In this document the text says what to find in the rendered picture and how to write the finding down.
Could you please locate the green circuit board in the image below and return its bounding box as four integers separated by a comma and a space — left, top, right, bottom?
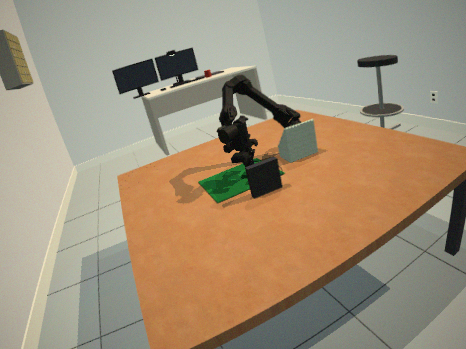
198, 164, 250, 203

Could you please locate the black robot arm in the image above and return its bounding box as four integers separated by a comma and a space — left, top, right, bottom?
216, 75, 301, 153

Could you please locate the black cooling fan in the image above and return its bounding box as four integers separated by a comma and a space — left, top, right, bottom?
245, 157, 282, 199

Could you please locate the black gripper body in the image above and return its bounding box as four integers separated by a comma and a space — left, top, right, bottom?
231, 134, 258, 163

